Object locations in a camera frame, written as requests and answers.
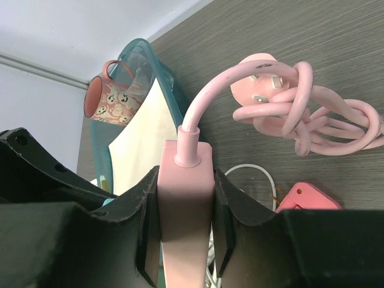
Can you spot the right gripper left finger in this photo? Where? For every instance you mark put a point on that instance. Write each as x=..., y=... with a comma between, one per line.
x=61, y=244

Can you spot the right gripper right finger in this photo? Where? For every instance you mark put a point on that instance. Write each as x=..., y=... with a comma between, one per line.
x=256, y=247

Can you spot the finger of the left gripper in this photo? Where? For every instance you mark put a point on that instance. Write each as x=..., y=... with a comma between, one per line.
x=29, y=174

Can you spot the pink plug adapter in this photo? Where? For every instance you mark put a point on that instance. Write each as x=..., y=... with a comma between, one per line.
x=302, y=195

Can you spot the pink power strip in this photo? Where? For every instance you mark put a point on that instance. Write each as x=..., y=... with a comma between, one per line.
x=185, y=191

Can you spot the teal plastic tray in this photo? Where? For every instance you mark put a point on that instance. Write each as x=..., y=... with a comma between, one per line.
x=135, y=54

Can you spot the pink patterned mug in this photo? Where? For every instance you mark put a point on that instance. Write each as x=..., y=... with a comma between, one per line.
x=109, y=101

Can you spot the white square plate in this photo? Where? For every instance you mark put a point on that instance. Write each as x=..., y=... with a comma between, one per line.
x=138, y=148

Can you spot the clear glass cup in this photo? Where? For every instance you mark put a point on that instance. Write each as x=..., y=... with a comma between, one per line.
x=142, y=82

